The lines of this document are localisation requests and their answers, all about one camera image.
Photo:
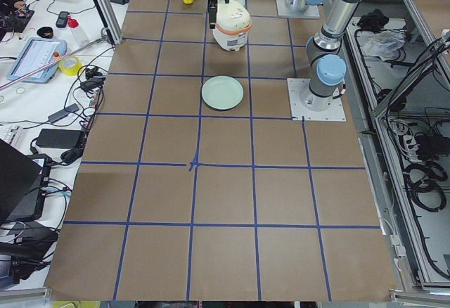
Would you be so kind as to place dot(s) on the crumpled white cloth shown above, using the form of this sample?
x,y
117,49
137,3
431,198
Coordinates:
x,y
384,45

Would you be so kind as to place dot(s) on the black power adapter brick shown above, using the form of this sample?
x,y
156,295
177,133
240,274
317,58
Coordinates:
x,y
58,138

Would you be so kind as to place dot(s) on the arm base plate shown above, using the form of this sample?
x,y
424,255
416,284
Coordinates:
x,y
304,106
311,12

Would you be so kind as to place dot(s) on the near blue teach pendant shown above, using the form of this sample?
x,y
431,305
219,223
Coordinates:
x,y
36,53

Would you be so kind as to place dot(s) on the black laptop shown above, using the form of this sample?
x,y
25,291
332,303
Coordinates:
x,y
23,179

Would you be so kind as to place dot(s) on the aluminium frame post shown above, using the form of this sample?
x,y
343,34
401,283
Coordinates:
x,y
109,20

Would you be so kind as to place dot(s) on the black phone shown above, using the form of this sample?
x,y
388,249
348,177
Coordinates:
x,y
62,19

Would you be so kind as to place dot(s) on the near pale green plate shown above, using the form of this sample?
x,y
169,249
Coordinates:
x,y
222,92

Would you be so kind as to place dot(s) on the white rice cooker orange handle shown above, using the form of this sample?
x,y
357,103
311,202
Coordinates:
x,y
232,26

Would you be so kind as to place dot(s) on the yellow tape roll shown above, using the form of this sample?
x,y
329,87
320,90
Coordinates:
x,y
70,65

